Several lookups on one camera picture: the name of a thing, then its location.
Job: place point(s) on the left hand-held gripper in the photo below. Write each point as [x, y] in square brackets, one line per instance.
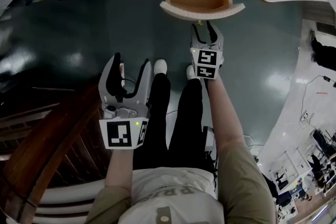
[118, 133]

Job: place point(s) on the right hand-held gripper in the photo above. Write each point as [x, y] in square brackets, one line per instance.
[207, 63]

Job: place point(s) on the person's left forearm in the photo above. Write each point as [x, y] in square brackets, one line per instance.
[119, 168]

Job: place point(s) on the person's right forearm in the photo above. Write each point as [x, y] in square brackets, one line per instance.
[223, 112]

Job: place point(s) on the small gold drawer knob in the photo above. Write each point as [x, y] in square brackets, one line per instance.
[200, 23]

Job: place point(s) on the person's left white shoe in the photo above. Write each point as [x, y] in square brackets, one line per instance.
[160, 66]

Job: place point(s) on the person's white shoe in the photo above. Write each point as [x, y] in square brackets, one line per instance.
[160, 66]
[192, 73]

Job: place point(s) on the person's right white shoe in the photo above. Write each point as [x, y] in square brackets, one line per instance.
[192, 73]

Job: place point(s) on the person's left leg black trousers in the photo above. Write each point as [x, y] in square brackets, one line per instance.
[155, 118]

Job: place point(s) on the person's leg black trousers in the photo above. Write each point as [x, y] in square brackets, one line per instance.
[187, 118]
[155, 118]

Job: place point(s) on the person's right leg black trousers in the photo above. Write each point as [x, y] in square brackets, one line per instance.
[187, 118]

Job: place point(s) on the person's white and olive shirt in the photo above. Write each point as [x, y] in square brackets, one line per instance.
[173, 199]

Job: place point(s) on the white slatted chair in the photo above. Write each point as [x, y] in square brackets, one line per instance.
[68, 196]

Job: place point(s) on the white office desk with monitor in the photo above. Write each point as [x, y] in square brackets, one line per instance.
[291, 170]

